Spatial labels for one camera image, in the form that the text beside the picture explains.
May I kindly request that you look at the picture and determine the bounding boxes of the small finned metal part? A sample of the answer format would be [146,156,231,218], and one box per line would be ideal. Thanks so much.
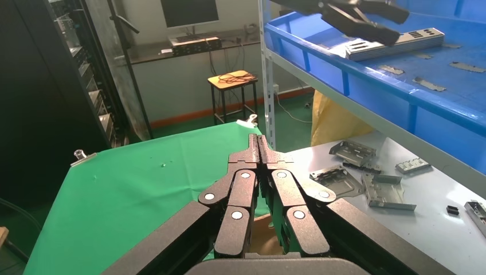
[395,157,433,175]

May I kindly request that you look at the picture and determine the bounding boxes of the tangled dark thin cables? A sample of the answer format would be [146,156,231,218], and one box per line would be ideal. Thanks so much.
[218,73,257,85]

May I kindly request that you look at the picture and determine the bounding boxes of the yellow plastic bag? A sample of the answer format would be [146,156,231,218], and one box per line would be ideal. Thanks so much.
[311,90,375,148]

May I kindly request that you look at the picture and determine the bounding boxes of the perforated grey steel post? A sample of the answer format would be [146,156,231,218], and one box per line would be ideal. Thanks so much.
[259,0,277,152]

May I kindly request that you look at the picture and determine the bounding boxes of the white metal shelf board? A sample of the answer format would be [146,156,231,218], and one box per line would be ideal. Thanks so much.
[265,47,486,200]

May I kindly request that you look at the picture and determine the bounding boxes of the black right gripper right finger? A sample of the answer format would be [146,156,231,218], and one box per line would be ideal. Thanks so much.
[258,135,456,275]

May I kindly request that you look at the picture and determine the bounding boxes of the dark work desk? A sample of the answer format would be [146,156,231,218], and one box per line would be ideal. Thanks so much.
[127,28,262,65]

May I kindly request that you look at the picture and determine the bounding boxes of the green table cloth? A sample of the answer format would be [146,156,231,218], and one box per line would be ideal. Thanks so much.
[23,122,282,275]

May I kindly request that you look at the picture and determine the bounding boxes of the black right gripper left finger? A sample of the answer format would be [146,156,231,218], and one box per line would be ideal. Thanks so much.
[101,133,262,275]

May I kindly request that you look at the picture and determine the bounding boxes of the metal IO shield plate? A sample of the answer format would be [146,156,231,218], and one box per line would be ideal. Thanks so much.
[345,27,446,54]

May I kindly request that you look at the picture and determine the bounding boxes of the brown cardboard box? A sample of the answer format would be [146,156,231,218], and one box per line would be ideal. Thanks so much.
[249,213,285,256]

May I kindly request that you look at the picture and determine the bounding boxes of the wooden top metal stool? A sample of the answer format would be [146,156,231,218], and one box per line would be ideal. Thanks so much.
[207,70,260,126]

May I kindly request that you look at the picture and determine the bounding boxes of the black electronic device box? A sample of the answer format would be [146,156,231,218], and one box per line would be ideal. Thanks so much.
[168,36,223,57]

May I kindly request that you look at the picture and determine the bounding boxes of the black floor cable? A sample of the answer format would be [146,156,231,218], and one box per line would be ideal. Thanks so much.
[0,197,42,264]

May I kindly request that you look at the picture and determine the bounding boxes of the silver binder clip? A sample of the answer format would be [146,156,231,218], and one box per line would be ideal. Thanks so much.
[70,149,99,168]
[236,113,260,130]

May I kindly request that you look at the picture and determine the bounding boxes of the stack of metal IO plates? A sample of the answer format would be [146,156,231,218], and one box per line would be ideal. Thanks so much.
[345,27,446,62]

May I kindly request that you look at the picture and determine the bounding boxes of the silver metal rail part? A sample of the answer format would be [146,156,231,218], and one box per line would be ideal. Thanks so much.
[464,200,486,239]

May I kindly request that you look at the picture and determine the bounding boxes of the black computer monitor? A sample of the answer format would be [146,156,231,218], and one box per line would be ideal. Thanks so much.
[160,0,220,35]

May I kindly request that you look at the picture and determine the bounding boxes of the black tripod pole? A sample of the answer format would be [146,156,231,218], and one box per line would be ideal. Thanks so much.
[106,0,155,140]

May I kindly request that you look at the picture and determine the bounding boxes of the black equipment rack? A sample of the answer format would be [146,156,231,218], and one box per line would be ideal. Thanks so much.
[0,0,132,213]

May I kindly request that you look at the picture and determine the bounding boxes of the grey sheet metal bracket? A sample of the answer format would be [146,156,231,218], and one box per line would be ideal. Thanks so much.
[328,140,378,168]
[309,165,365,199]
[360,172,418,212]

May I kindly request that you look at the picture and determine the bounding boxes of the blue plastic tray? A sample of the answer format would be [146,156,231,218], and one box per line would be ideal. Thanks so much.
[264,0,486,176]

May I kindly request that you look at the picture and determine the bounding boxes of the white floor cable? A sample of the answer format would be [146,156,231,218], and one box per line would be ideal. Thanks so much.
[275,93,313,124]

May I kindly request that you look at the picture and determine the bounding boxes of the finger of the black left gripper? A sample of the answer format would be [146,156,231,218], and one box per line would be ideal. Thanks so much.
[355,0,411,25]
[271,0,401,47]

